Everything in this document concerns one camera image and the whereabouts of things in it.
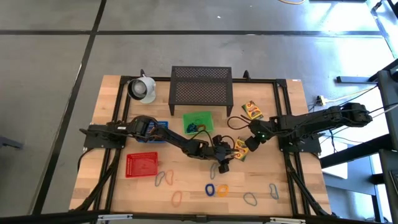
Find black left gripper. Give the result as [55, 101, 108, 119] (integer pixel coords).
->
[198, 141, 241, 163]

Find yellow green crayon box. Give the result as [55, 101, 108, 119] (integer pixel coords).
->
[232, 136, 250, 162]
[241, 100, 264, 121]

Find yellow coil wristband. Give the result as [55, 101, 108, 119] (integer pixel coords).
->
[216, 184, 229, 198]

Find orange rubber band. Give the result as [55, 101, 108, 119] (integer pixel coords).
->
[170, 190, 183, 208]
[164, 169, 175, 187]

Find black desk foot bar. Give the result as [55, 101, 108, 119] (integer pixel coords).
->
[336, 75, 379, 85]

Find green plastic basket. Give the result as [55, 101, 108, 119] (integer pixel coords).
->
[182, 111, 215, 136]

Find black mesh shelf riser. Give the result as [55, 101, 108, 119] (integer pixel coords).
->
[168, 65, 234, 118]

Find black gantry beam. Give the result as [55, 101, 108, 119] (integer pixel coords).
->
[0, 210, 398, 224]

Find blue plastic basket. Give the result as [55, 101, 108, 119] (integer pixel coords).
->
[137, 120, 169, 144]

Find red plastic basket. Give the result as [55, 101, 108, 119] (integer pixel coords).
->
[125, 151, 159, 179]

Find white cylindrical cup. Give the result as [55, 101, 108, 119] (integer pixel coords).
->
[127, 75, 157, 105]

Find grey chair base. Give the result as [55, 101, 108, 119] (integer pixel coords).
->
[0, 135, 24, 150]

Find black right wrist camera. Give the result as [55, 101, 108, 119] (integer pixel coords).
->
[244, 136, 261, 152]

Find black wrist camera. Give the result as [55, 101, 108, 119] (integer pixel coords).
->
[218, 161, 232, 175]
[244, 136, 261, 152]

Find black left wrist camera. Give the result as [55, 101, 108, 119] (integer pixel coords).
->
[218, 161, 232, 175]

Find black right camera cable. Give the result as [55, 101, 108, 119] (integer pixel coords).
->
[226, 115, 252, 131]

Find black camera cable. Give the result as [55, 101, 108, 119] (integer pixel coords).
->
[226, 115, 252, 131]
[188, 129, 236, 151]

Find black left camera cable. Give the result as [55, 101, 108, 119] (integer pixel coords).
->
[188, 129, 236, 151]

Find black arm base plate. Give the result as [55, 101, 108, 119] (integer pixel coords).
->
[80, 123, 127, 149]
[277, 133, 322, 154]

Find silver metal bracket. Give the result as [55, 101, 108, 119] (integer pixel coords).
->
[269, 217, 307, 224]
[97, 213, 134, 222]

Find white power cable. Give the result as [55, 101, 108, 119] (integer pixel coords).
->
[325, 85, 379, 103]

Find black desk frame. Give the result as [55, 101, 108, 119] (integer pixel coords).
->
[320, 57, 398, 224]

